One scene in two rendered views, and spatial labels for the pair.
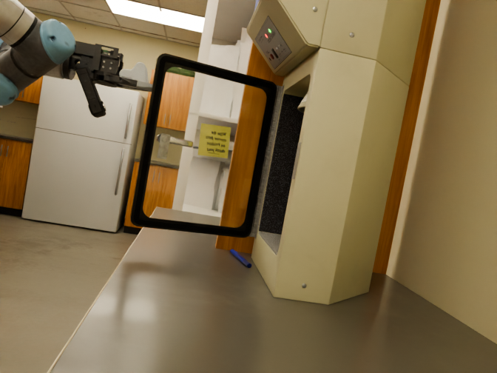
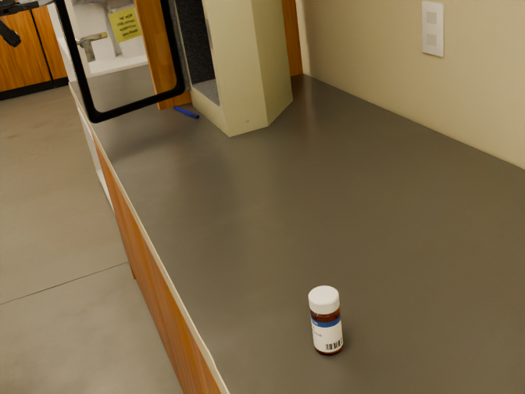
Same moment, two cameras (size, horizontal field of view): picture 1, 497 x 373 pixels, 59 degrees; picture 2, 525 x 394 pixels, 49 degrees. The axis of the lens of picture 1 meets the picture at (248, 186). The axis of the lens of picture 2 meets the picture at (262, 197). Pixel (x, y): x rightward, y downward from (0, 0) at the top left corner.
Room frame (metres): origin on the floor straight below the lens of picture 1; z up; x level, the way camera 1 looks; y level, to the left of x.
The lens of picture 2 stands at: (-0.54, 0.13, 1.46)
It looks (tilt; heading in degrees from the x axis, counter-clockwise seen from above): 27 degrees down; 349
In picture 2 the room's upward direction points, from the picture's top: 9 degrees counter-clockwise
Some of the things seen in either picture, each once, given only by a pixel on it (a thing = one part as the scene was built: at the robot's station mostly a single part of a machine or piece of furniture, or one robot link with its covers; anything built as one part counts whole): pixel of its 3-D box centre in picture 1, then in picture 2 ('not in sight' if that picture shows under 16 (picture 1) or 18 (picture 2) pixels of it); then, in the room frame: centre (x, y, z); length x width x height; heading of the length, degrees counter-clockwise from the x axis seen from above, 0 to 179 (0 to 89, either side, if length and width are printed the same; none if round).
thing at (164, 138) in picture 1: (163, 146); (87, 50); (1.01, 0.21, 1.18); 0.02 x 0.02 x 0.06; 23
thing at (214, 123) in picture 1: (206, 151); (123, 37); (1.07, 0.11, 1.19); 0.30 x 0.01 x 0.40; 113
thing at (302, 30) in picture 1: (277, 35); not in sight; (0.97, 0.00, 1.46); 0.32 x 0.11 x 0.10; 8
